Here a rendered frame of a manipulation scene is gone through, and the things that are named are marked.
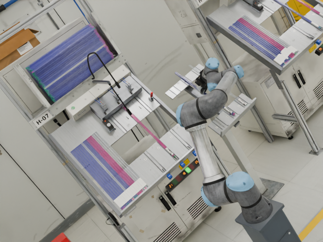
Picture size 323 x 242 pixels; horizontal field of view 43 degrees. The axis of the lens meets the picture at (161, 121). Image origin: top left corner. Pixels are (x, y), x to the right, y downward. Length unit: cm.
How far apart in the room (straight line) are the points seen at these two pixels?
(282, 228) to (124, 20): 299
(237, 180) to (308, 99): 174
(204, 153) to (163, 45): 274
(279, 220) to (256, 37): 146
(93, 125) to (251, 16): 143
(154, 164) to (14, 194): 209
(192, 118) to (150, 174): 64
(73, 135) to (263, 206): 129
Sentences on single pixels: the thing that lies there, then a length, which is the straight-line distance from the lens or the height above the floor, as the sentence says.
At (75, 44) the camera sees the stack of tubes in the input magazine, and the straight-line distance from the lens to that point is 271.
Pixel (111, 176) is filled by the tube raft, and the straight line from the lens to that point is 251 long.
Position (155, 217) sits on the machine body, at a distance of 291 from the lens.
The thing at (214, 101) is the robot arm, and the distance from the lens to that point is 196.
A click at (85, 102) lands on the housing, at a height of 128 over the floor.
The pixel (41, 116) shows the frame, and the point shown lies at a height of 136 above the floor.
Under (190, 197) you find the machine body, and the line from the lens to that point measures 299.
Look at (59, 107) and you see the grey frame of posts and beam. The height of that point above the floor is 134.
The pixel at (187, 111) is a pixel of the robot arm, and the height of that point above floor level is 112.
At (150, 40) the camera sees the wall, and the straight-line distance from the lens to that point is 455.
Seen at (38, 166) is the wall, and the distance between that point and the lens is 428.
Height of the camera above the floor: 183
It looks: 20 degrees down
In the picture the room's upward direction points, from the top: 34 degrees counter-clockwise
